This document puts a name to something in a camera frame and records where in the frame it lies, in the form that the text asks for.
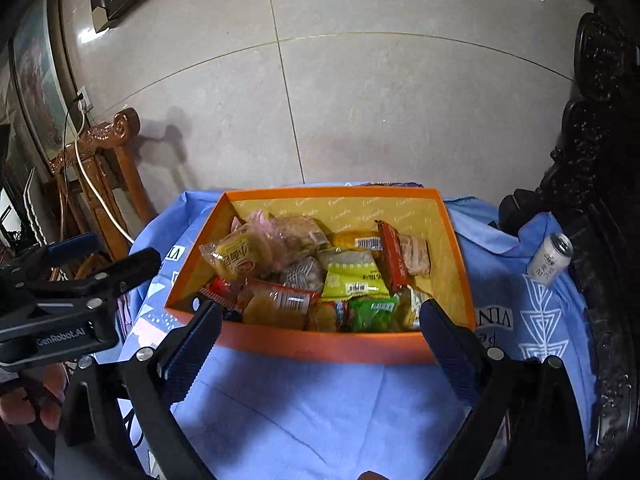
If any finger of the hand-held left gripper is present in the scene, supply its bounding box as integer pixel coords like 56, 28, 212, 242
46, 232, 102, 264
64, 246, 162, 307

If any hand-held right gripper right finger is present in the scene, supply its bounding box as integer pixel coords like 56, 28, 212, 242
421, 299, 589, 480

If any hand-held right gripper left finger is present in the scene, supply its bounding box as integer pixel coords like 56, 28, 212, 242
52, 299, 224, 480

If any small red snack packet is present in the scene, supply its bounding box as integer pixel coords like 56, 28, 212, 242
200, 277, 246, 311

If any small green snack packet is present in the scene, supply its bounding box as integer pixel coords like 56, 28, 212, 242
347, 296, 401, 333

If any orange biscuit packet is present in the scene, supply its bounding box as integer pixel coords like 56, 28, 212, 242
242, 280, 321, 331

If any yellow small bread packet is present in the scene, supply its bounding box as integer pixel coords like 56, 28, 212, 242
199, 232, 276, 281

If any orange cardboard box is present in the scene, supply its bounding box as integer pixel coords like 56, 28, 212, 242
165, 186, 477, 366

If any light green snack packet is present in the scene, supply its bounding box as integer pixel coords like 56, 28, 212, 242
320, 249, 391, 300

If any clear rice cracker packet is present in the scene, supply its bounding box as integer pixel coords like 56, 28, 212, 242
306, 299, 351, 333

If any pink biscuit packet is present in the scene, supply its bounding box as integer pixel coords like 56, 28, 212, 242
242, 209, 291, 248

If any shiny yellow cake packet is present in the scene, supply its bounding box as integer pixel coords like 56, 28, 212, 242
330, 231, 383, 253

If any pink round pastry packet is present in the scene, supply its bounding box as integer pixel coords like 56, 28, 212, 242
272, 215, 331, 256

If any person's left hand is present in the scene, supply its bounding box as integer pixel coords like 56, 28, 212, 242
0, 364, 69, 431

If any carved wooden chair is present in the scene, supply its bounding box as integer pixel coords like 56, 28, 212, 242
47, 107, 156, 281

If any white drink can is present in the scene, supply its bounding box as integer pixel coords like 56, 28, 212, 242
525, 232, 574, 288

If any blue printed tablecloth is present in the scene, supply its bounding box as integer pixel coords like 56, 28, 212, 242
117, 182, 601, 480

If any framed red picture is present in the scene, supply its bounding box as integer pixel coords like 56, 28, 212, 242
10, 0, 76, 161

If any black carved wooden furniture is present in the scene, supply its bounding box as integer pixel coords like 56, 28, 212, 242
497, 5, 640, 480

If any white cable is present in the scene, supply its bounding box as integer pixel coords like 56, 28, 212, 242
75, 107, 136, 243

